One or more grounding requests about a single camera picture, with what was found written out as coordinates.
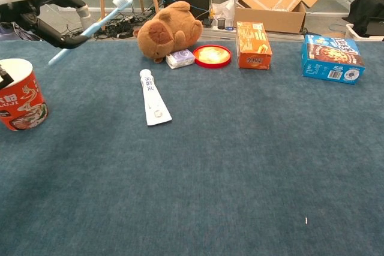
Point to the purple tissue pack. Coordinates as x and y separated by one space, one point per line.
180 58

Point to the blue cookie box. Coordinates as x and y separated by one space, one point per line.
330 61

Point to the light blue toothbrush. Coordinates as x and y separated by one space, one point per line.
99 23

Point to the black cloth covered object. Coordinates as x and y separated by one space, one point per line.
366 10

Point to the black mesh pen holder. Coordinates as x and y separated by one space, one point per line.
221 24

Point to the red round lid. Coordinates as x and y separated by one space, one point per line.
212 56

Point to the blue table cloth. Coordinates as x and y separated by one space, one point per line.
210 163

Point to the white plastic bag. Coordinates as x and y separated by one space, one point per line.
225 8

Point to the orange cracker box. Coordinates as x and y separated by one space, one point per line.
252 46

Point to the white toothpaste tube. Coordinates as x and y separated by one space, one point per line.
154 103

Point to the white plastic bin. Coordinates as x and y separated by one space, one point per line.
349 32

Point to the red paper noodle cup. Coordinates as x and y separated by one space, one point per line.
24 103

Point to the open brown cardboard box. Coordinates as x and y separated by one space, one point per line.
270 17

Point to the brown capybara plush toy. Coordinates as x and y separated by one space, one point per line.
168 31

